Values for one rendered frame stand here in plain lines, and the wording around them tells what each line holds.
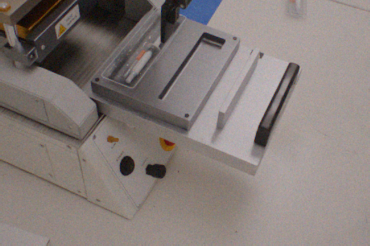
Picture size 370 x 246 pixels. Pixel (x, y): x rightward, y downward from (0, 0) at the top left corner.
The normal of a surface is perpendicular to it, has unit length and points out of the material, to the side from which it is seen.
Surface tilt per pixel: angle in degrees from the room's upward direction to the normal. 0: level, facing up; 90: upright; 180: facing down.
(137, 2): 90
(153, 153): 65
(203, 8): 0
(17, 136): 90
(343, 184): 0
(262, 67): 0
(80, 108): 41
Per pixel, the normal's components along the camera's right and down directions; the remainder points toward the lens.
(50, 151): -0.39, 0.68
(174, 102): 0.10, -0.64
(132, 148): 0.87, 0.05
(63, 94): 0.67, -0.25
